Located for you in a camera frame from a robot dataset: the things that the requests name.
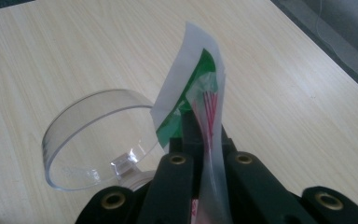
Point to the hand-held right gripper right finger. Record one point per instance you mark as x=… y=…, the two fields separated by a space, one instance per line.
x=228 y=143

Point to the clear jar with beige band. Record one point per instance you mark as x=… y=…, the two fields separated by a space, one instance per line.
x=125 y=165

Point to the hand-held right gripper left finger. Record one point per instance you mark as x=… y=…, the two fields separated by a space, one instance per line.
x=191 y=133

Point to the clear plastic bag white powder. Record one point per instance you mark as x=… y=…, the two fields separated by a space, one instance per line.
x=183 y=77

